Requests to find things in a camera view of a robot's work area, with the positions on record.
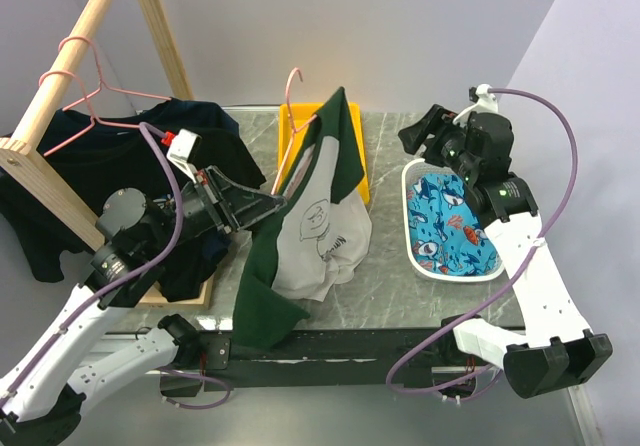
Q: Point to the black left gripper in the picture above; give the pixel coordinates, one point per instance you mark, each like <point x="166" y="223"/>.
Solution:
<point x="239" y="204"/>

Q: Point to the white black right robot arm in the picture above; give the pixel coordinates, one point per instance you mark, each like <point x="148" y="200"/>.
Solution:
<point x="558" y="348"/>

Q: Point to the yellow plastic tray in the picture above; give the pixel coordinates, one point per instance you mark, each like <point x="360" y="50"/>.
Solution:
<point x="302" y="111"/>

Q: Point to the white plastic basket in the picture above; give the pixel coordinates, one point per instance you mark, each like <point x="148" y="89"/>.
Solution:
<point x="450" y="276"/>

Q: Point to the wooden clothes rack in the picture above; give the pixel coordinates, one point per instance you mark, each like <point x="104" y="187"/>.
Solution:
<point x="19" y="154"/>

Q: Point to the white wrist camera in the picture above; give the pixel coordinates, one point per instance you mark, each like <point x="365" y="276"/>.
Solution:
<point x="181" y="147"/>
<point x="482" y="101"/>

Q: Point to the blue shark print cloth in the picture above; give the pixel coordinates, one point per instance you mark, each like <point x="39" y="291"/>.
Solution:
<point x="445" y="226"/>

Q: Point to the aluminium rail frame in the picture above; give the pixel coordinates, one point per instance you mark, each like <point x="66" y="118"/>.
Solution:
<point x="338" y="403"/>

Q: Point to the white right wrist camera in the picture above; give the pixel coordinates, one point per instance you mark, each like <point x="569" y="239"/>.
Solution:
<point x="482" y="101"/>

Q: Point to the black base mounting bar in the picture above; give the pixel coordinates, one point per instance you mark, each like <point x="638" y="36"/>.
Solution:
<point x="340" y="357"/>

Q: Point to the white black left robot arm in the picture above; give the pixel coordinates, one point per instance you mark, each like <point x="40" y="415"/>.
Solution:
<point x="44" y="398"/>

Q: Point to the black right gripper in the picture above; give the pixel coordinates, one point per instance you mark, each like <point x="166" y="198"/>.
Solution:
<point x="437" y="121"/>

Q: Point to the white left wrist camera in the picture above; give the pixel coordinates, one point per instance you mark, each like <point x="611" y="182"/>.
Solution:
<point x="181" y="147"/>

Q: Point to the green and white t shirt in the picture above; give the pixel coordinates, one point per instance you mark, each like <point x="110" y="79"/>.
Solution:
<point x="315" y="241"/>

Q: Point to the dark navy t shirt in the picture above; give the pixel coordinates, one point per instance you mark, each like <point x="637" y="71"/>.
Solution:
<point x="172" y="114"/>

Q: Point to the pink wire hanger front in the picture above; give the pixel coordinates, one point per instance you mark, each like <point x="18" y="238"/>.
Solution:
<point x="94" y="118"/>

